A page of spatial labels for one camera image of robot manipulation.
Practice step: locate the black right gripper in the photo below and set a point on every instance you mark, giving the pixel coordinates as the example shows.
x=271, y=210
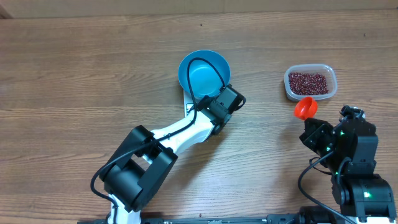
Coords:
x=315, y=134

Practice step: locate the red scoop blue handle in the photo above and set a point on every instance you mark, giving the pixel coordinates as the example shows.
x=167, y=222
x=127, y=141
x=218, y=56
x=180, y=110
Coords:
x=306, y=108

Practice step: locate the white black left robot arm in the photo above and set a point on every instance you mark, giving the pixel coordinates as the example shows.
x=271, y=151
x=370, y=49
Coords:
x=139, y=166

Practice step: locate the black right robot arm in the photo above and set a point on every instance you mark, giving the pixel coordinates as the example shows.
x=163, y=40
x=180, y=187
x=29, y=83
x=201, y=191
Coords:
x=348, y=151

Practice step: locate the blue bowl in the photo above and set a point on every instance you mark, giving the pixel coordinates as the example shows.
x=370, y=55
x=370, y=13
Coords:
x=208, y=71

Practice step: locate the white kitchen scale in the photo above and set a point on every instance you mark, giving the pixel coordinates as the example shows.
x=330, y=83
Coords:
x=187, y=103

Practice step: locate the clear plastic container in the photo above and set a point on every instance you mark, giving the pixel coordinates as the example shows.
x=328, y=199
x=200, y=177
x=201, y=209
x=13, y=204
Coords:
x=326, y=70

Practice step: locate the red beans pile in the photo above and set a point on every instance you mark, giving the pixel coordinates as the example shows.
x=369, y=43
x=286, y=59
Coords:
x=308, y=83

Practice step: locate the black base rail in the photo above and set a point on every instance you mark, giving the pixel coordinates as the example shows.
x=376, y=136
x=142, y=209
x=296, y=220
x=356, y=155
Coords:
x=293, y=218

